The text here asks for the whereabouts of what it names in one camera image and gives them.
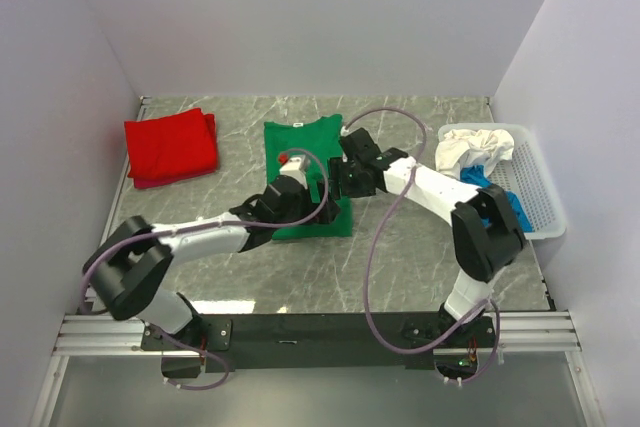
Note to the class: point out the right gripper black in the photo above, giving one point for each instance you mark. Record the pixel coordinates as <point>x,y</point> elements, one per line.
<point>338,168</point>

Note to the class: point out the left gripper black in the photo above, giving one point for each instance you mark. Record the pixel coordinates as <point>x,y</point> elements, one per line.
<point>312,206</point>

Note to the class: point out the green t shirt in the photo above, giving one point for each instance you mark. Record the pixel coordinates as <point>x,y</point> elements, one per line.
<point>320,138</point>

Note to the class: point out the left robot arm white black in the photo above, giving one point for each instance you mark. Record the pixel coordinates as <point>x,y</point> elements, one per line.
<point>127,270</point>

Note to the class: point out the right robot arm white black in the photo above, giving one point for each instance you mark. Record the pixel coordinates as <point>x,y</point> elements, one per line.
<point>486,232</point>

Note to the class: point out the white crumpled t shirt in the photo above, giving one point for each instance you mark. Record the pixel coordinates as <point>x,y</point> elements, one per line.
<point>465,148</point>

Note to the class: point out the blue crumpled t shirt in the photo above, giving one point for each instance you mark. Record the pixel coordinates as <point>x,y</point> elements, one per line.
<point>475,175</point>

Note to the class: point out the folded red t shirt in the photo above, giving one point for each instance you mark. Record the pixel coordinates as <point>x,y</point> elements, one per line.
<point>170,142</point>

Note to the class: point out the white plastic basket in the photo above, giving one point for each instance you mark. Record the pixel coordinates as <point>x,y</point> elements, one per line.
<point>526,175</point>

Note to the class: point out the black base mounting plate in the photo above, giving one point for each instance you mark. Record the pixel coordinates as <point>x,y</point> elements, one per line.
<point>281,341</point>

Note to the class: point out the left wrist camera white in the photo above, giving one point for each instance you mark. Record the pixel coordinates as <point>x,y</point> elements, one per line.
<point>294,166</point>

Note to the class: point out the aluminium frame rail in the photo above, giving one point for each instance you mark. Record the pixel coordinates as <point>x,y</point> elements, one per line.
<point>98,336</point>

